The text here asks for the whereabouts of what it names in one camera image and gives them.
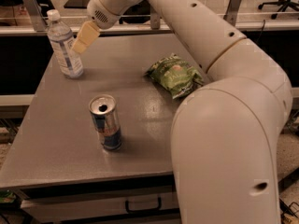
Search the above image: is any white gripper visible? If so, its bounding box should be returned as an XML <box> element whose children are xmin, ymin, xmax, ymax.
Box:
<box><xmin>72</xmin><ymin>0</ymin><xmax>142</xmax><ymax>54</ymax></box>

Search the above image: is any clear blue-label plastic bottle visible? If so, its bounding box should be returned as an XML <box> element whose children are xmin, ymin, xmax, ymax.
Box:
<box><xmin>47</xmin><ymin>9</ymin><xmax>83</xmax><ymax>78</ymax></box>

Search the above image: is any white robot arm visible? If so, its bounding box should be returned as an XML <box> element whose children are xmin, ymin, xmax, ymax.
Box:
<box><xmin>87</xmin><ymin>0</ymin><xmax>292</xmax><ymax>224</ymax></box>

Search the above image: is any redbull can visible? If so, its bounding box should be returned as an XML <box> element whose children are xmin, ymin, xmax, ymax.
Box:
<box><xmin>89</xmin><ymin>94</ymin><xmax>121</xmax><ymax>151</ymax></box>

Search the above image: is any green chip bag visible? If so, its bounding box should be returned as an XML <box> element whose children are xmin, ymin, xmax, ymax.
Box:
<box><xmin>145</xmin><ymin>53</ymin><xmax>204</xmax><ymax>99</ymax></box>

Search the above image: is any grey cabinet drawer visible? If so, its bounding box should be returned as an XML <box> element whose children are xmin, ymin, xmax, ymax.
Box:
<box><xmin>21</xmin><ymin>186</ymin><xmax>178</xmax><ymax>223</ymax></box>

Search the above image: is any black office chair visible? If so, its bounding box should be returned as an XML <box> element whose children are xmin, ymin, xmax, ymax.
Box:
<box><xmin>258</xmin><ymin>0</ymin><xmax>299</xmax><ymax>20</ymax></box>

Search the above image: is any left metal rail bracket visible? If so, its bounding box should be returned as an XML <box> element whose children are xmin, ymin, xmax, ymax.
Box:
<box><xmin>22</xmin><ymin>0</ymin><xmax>47</xmax><ymax>32</ymax></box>

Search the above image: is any metal rail bracket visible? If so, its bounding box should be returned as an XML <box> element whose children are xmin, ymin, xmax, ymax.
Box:
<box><xmin>223</xmin><ymin>0</ymin><xmax>242</xmax><ymax>26</ymax></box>
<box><xmin>22</xmin><ymin>0</ymin><xmax>47</xmax><ymax>32</ymax></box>
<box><xmin>150</xmin><ymin>7</ymin><xmax>161</xmax><ymax>30</ymax></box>

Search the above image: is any middle metal rail bracket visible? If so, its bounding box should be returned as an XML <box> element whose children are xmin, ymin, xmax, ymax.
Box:
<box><xmin>150</xmin><ymin>7</ymin><xmax>161</xmax><ymax>30</ymax></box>

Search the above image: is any right metal rail bracket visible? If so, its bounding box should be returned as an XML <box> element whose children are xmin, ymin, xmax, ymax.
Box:
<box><xmin>223</xmin><ymin>0</ymin><xmax>242</xmax><ymax>26</ymax></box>

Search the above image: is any black drawer handle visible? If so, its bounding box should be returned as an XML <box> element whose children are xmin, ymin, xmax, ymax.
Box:
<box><xmin>124</xmin><ymin>197</ymin><xmax>162</xmax><ymax>214</ymax></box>

